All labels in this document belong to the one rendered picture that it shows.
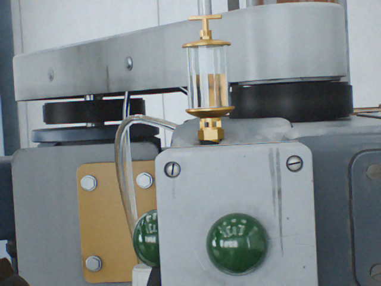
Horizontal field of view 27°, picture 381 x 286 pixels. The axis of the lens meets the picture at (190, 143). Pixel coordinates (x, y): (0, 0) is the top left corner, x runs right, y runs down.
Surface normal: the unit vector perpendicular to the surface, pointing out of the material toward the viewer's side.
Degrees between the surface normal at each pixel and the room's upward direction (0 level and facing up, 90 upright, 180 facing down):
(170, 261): 90
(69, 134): 90
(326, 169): 90
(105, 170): 90
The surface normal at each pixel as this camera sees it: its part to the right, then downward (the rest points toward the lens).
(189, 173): -0.06, 0.06
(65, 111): -0.43, 0.07
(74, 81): -0.81, 0.07
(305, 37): 0.22, 0.04
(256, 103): -0.62, 0.07
